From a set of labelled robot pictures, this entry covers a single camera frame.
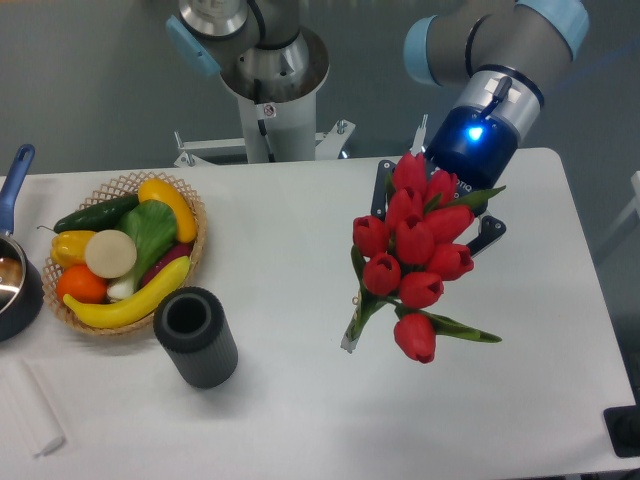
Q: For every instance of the purple eggplant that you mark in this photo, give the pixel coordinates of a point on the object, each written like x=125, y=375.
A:
x=178, y=250

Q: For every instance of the red tulip bouquet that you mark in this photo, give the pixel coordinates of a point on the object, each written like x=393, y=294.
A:
x=406, y=258

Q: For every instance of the yellow bell pepper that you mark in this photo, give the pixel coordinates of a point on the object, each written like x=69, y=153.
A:
x=68, y=248

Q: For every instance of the black device at edge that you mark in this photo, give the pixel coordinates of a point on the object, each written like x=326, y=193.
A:
x=623, y=428

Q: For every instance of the orange fruit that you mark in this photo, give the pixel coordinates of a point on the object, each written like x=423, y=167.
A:
x=82, y=284

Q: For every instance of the dark green cucumber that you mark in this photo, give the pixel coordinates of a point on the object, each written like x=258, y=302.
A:
x=98, y=217

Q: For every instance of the white chair frame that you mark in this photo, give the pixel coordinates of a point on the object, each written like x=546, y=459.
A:
x=621, y=227

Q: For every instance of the green leafy cabbage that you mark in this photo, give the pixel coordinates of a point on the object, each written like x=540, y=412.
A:
x=152, y=226

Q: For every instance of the dark grey ribbed vase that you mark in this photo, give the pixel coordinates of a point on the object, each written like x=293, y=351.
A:
x=191, y=325

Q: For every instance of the long yellow squash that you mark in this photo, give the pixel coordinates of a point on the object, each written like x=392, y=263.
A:
x=137, y=306

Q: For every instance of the yellow squash upper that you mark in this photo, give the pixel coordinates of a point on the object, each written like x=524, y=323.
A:
x=164, y=192

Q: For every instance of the blue handled saucepan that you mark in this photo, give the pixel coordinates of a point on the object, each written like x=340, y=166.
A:
x=21, y=286

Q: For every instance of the beige round disc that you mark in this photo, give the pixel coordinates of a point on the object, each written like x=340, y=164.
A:
x=110, y=254

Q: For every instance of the white folded cloth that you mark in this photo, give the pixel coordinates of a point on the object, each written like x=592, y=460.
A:
x=30, y=407

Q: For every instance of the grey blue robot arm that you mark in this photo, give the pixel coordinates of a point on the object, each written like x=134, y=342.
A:
x=504, y=54

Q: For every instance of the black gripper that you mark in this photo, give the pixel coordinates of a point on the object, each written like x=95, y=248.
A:
x=477, y=150

